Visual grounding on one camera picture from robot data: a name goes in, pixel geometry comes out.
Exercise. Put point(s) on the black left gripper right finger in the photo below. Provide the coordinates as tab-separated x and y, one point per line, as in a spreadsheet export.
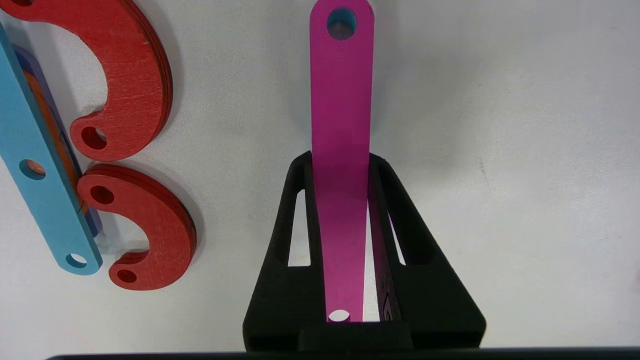
435	310

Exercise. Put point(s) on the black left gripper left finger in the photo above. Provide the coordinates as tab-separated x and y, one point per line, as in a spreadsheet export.
280	300

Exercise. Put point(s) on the pink wooden bar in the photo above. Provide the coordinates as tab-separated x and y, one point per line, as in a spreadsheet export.
341	100

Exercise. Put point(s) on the large red wooden arc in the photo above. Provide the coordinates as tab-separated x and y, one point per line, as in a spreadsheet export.
165	225
135	75

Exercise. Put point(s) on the long blue wooden bar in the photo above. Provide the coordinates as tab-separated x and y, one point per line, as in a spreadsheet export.
30	140

